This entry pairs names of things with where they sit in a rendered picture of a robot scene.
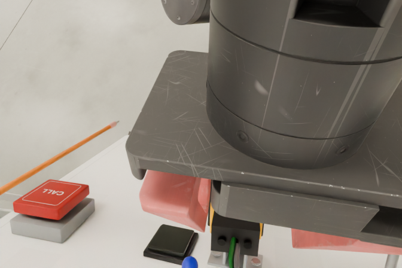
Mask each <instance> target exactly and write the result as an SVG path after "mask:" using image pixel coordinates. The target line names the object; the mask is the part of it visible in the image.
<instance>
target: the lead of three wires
mask: <svg viewBox="0 0 402 268"><path fill-rule="evenodd" d="M229 244H230V248H229V267H230V268H240V266H239V256H240V243H236V238H235V237H232V239H231V242H229Z"/></svg>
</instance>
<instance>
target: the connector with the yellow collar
mask: <svg viewBox="0 0 402 268"><path fill-rule="evenodd" d="M232 237H235V238H236V243H240V254H242V255H250V256H255V257H258V247H259V240H260V223H255V222H251V221H245V220H238V219H234V218H228V217H223V216H221V215H219V214H217V213H216V212H215V211H214V214H213V219H212V225H211V251H219V252H228V253H229V248H230V244H229V242H231V239H232Z"/></svg>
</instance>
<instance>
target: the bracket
mask: <svg viewBox="0 0 402 268"><path fill-rule="evenodd" d="M262 262H263V255H260V254H258V257H255V256H250V255H242V254H240V256H239V266H240V268H262ZM208 265H211V266H216V267H221V268H230V267H229V254H228V252H219V251H211V253H210V256H209V259H208Z"/></svg>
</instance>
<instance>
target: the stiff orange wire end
mask: <svg viewBox="0 0 402 268"><path fill-rule="evenodd" d="M117 123H119V120H118V121H113V122H111V123H110V124H108V125H107V126H106V127H104V128H103V129H101V130H99V131H97V132H95V133H94V134H92V135H90V136H88V137H87V138H85V139H83V140H82V141H80V142H78V143H76V144H75V145H73V146H71V147H69V148H68V149H66V150H64V151H62V152H61V153H59V154H57V155H56V156H54V157H52V158H50V159H49V160H47V161H45V162H44V163H41V164H40V165H38V166H37V167H35V168H33V169H31V170H30V171H28V172H26V173H24V174H23V175H21V176H19V177H18V178H16V179H14V180H12V181H10V182H9V183H7V184H5V185H3V186H2V187H0V195H2V194H4V193H5V192H7V191H8V190H10V189H12V188H13V187H15V186H17V185H19V184H20V183H21V182H23V181H25V180H27V179H28V178H30V177H31V176H33V175H35V174H36V173H38V172H40V171H41V170H43V169H45V168H46V167H48V166H49V165H51V164H53V163H54V162H56V161H58V160H59V159H61V158H62V157H64V156H66V155H68V154H69V153H71V152H73V151H74V150H76V149H77V148H79V147H80V146H82V145H84V144H86V143H87V142H89V141H91V140H92V139H94V138H95V137H97V136H99V135H100V134H102V133H103V132H106V131H107V130H108V129H112V128H113V127H115V126H116V125H117Z"/></svg>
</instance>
